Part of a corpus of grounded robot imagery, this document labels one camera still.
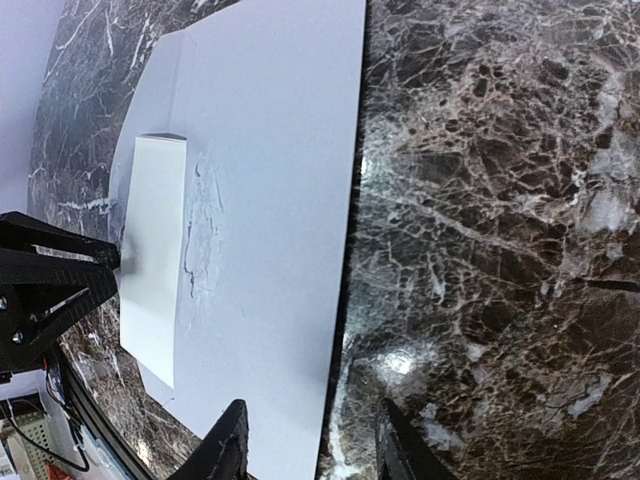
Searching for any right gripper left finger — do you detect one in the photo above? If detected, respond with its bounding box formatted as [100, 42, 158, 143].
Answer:
[169, 399, 249, 480]

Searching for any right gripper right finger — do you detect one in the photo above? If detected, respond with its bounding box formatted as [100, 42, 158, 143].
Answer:
[375, 398, 455, 480]

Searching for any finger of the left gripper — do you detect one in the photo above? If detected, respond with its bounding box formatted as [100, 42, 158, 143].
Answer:
[1, 212, 120, 373]

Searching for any beige decorated letter paper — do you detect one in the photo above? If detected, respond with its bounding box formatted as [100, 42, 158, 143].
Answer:
[120, 133, 187, 388]

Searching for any grey envelope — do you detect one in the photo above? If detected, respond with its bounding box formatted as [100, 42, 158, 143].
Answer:
[109, 1, 366, 479]

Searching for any black front table rail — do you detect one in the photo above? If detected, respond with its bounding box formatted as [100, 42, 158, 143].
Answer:
[47, 345, 155, 480]

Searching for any white slotted cable duct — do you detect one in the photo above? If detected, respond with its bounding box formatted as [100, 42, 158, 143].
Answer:
[1, 394, 57, 480]

